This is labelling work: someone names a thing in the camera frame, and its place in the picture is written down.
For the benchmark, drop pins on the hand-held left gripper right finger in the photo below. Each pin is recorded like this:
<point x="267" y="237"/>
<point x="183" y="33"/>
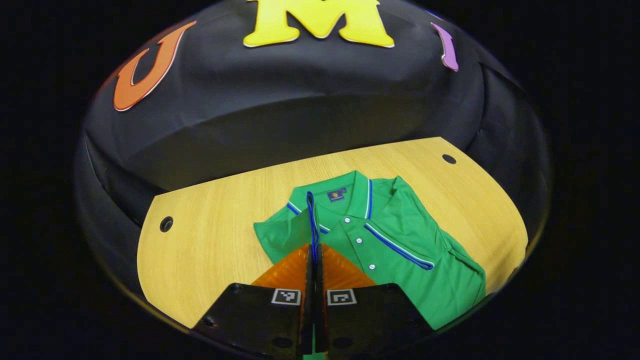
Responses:
<point x="370" y="320"/>

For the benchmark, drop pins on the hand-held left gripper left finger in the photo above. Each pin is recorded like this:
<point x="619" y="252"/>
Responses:
<point x="260" y="320"/>

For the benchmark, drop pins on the green T-shirt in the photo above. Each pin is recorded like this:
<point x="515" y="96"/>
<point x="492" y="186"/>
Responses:
<point x="400" y="280"/>

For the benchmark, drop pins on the black backdrop cloth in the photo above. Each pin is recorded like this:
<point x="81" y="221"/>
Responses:
<point x="280" y="110"/>

